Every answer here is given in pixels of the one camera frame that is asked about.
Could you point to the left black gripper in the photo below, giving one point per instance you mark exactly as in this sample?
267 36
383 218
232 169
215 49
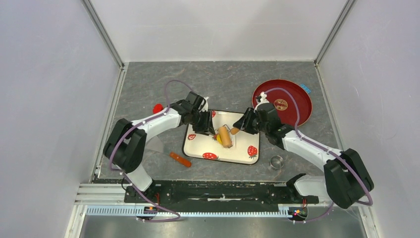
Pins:
207 127

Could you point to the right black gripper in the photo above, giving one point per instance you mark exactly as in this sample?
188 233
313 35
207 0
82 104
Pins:
242 124

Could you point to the yellow dough piece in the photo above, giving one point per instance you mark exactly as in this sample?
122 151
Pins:
218 138

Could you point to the wooden dough roller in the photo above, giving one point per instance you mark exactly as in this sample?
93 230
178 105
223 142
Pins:
226 135

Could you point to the white strawberry print tray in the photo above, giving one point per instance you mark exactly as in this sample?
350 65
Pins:
245 149

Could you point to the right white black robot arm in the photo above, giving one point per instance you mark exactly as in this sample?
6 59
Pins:
345 179

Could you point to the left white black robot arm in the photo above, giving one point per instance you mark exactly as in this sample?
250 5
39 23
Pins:
126 144

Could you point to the round red plate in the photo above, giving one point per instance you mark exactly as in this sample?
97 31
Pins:
293 104

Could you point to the small red cap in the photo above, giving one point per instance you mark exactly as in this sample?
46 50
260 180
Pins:
158 108

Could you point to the small blue plastic piece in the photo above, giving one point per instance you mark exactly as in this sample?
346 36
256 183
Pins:
305 88

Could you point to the orange handled metal scraper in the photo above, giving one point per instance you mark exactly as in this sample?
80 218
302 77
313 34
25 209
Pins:
155 144

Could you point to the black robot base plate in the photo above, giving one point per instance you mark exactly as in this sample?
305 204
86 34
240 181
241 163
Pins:
224 196

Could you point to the aluminium frame rail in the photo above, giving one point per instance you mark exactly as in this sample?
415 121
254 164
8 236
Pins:
108 200

